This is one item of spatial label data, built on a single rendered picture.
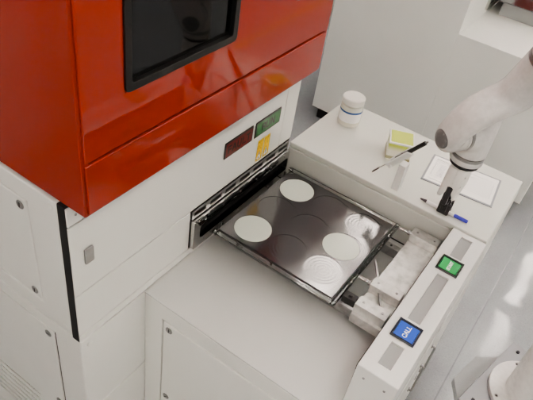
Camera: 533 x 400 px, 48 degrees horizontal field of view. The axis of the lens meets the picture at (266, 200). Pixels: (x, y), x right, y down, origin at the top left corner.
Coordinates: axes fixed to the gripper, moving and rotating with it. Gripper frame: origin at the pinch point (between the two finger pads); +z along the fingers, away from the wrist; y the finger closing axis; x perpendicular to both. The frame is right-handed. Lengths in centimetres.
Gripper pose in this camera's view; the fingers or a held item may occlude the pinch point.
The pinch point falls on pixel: (445, 205)
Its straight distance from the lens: 167.0
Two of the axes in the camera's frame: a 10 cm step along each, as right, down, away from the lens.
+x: 8.1, 4.6, -3.6
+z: -1.2, 7.4, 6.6
